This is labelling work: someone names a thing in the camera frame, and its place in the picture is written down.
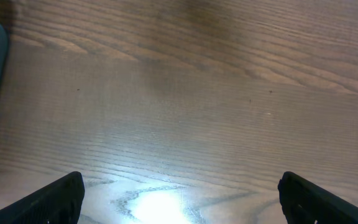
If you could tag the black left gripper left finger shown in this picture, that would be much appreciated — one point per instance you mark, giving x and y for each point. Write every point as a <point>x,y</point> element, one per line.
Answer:
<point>56,203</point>

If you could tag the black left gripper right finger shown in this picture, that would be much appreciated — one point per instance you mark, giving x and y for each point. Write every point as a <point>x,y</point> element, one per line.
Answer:
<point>303,202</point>

